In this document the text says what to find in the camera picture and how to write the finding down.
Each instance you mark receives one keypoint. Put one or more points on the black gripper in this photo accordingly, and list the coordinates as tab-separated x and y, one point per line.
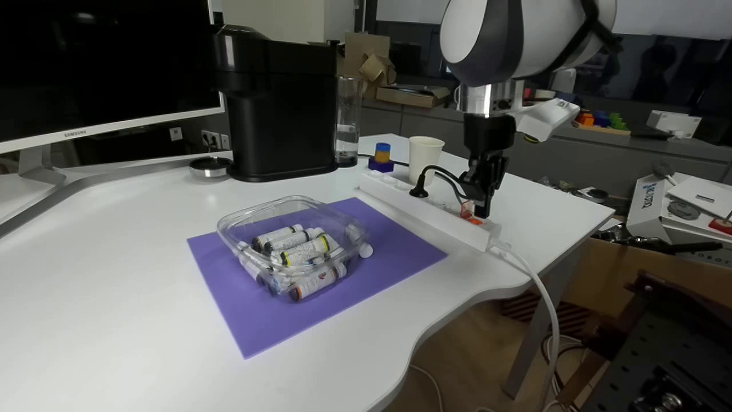
489	138

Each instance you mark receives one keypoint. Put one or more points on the white extension power strip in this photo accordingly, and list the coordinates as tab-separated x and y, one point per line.
397	196

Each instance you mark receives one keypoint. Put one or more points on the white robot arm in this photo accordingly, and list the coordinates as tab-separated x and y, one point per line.
503	42

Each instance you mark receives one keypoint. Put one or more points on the white paper cup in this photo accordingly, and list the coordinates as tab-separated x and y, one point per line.
423	155

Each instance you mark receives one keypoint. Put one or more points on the white marker tube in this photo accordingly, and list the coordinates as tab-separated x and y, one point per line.
304	254

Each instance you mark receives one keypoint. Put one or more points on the clear water bottle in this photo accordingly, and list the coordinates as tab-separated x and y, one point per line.
348	122

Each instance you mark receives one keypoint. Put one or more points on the white cardboard box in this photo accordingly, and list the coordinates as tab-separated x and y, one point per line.
680	210

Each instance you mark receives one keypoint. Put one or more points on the clear plastic container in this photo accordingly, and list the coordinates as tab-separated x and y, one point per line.
259	233

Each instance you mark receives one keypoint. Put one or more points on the purple paper mat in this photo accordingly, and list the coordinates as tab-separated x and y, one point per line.
259	321

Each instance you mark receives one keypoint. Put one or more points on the black coffee machine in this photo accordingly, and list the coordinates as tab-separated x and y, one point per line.
280	104

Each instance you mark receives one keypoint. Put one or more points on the black perforated optical breadboard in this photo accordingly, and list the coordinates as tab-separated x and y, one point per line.
679	359

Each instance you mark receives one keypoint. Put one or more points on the white computer monitor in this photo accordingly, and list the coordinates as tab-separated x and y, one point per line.
75	69

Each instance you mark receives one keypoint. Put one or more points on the black plug with cable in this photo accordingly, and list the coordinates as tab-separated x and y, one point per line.
442	175

